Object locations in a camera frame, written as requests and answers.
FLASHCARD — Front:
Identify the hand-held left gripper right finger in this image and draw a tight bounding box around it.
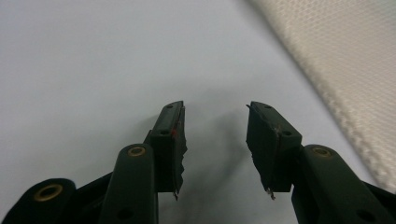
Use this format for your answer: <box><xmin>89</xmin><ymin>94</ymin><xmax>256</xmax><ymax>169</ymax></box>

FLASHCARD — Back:
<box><xmin>246</xmin><ymin>101</ymin><xmax>304</xmax><ymax>201</ymax></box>

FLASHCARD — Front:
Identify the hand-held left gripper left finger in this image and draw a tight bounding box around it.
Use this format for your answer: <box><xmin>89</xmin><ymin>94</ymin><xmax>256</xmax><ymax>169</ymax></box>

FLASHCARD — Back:
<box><xmin>143</xmin><ymin>100</ymin><xmax>189</xmax><ymax>202</ymax></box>

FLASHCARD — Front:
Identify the cream towel with green print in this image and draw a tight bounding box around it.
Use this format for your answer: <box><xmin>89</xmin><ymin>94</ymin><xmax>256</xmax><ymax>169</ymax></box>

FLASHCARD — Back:
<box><xmin>246</xmin><ymin>0</ymin><xmax>396</xmax><ymax>194</ymax></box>

